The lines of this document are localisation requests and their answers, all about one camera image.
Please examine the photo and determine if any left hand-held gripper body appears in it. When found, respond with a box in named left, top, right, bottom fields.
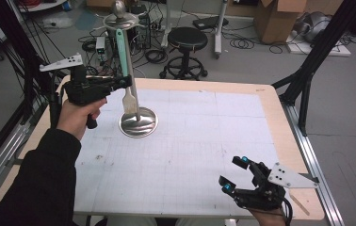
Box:
left=39, top=53, right=118, bottom=130

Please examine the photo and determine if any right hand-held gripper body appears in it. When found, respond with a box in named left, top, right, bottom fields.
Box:
left=235, top=161, right=319, bottom=212

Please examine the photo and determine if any teal handled pastry brush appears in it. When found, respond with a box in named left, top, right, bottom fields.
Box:
left=115, top=28, right=139, bottom=116

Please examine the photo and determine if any tall metal stand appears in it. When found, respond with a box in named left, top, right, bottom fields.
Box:
left=103, top=0, right=160, bottom=138

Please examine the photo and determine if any person's right hand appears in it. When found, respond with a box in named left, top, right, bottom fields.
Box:
left=247, top=206, right=289, bottom=226

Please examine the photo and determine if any person's left hand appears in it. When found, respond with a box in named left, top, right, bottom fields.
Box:
left=56, top=96, right=109, bottom=142

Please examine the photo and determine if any small box with green light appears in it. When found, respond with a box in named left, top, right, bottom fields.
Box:
left=95, top=36, right=107, bottom=62

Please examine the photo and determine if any thin wooden strip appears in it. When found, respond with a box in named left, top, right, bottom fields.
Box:
left=288, top=192, right=311, bottom=218

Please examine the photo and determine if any white grid mat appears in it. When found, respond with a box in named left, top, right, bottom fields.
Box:
left=72, top=85, right=289, bottom=218

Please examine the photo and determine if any black tape piece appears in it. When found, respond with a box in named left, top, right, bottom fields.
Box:
left=298, top=172, right=320, bottom=185
left=5, top=157, right=24, bottom=168

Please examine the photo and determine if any black computer tower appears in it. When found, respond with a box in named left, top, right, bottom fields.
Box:
left=131, top=4, right=153, bottom=50

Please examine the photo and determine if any white stand leg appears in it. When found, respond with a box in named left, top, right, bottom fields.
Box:
left=213, top=0, right=230, bottom=60
left=161, top=0, right=173, bottom=50

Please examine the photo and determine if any black round stool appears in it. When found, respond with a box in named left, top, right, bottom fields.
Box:
left=158, top=26, right=209, bottom=81

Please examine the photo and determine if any flat black device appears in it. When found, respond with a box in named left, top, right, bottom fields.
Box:
left=192, top=15, right=230, bottom=31

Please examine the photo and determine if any cardboard box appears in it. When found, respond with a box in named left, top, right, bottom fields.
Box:
left=253, top=0, right=310, bottom=45

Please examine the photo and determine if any white flat board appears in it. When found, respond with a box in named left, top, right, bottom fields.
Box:
left=284, top=30, right=352, bottom=58

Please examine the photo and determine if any grey rounded device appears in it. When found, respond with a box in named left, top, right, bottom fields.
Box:
left=295, top=11, right=332, bottom=43

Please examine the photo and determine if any coiled black cable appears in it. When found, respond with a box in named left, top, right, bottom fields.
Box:
left=229, top=37, right=256, bottom=51
left=143, top=48, right=169, bottom=65

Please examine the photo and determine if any aluminium rail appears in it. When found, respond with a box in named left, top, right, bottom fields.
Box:
left=281, top=102, right=346, bottom=226
left=0, top=121, right=31, bottom=205

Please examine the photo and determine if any black metal frame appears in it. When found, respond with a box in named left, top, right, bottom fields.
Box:
left=271, top=0, right=356, bottom=137
left=0, top=0, right=68, bottom=127

